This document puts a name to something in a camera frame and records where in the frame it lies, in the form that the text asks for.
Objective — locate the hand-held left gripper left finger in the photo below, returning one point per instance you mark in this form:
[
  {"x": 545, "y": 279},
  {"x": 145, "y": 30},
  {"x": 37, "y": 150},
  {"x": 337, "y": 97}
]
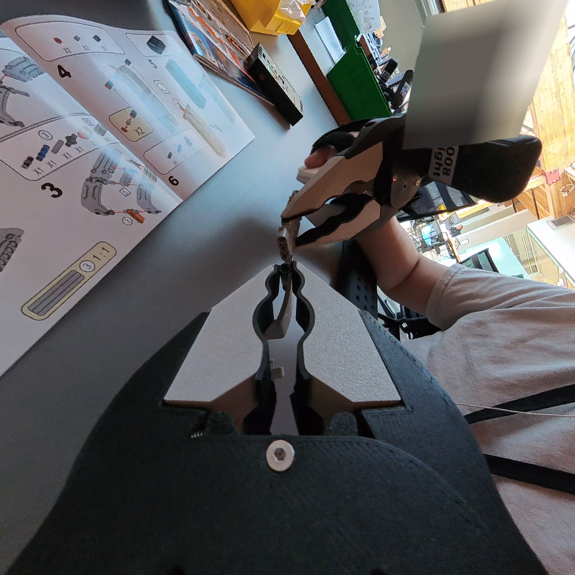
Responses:
[{"x": 215, "y": 359}]

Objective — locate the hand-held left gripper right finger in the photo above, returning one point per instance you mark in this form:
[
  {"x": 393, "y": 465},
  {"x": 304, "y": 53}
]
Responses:
[{"x": 346, "y": 359}]

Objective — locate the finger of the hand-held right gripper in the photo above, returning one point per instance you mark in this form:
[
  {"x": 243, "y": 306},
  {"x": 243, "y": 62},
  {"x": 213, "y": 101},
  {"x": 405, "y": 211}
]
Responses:
[
  {"x": 350, "y": 224},
  {"x": 332, "y": 182}
]

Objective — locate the grey building beam with holes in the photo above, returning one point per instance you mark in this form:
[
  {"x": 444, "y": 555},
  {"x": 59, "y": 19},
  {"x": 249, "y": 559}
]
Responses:
[{"x": 285, "y": 242}]

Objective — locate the person's right forearm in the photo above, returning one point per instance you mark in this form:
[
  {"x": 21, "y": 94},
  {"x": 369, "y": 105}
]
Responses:
[{"x": 400, "y": 265}]

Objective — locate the grey desk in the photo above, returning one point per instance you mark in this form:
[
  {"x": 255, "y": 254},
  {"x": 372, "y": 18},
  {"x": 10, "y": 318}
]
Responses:
[{"x": 179, "y": 278}]

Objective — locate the person's right hand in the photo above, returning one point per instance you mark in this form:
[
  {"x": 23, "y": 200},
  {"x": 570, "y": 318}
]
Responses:
[{"x": 316, "y": 158}]

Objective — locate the black perforated panel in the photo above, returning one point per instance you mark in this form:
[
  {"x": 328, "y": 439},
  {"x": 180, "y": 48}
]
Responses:
[{"x": 359, "y": 278}]

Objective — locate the green plastic bin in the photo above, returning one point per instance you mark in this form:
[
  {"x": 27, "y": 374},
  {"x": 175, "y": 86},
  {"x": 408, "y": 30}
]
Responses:
[{"x": 359, "y": 83}]

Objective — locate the black electronic device box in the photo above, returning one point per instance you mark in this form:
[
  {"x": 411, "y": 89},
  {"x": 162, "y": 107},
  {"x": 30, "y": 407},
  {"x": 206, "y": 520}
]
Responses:
[{"x": 278, "y": 85}]

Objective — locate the brown wooden edge strip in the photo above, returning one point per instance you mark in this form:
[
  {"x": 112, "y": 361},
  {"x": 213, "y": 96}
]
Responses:
[{"x": 314, "y": 72}]

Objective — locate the person's white shirt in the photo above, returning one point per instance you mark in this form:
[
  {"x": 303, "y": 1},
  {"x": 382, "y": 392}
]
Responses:
[{"x": 516, "y": 350}]

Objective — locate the yellow plastic bin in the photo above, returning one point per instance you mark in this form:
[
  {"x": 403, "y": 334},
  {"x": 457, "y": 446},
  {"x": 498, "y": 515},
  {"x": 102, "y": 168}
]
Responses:
[{"x": 269, "y": 15}]

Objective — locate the blue toy robot kit box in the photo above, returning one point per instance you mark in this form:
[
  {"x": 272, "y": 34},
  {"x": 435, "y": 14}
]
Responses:
[{"x": 215, "y": 40}]

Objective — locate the building instruction booklet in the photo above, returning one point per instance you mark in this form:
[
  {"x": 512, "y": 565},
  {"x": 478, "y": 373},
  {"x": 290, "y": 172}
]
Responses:
[{"x": 90, "y": 90}]

